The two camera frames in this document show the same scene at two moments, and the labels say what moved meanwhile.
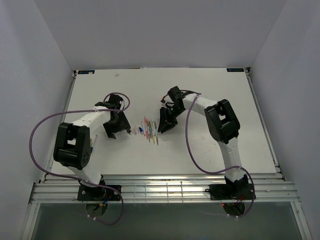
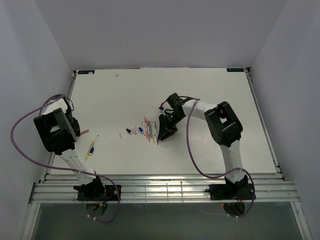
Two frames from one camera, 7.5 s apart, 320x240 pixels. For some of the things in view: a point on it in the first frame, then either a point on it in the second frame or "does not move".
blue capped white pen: (143, 128) does not move
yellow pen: (153, 136) does not move
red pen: (145, 121) does not move
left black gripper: (109, 130) to (76, 127)
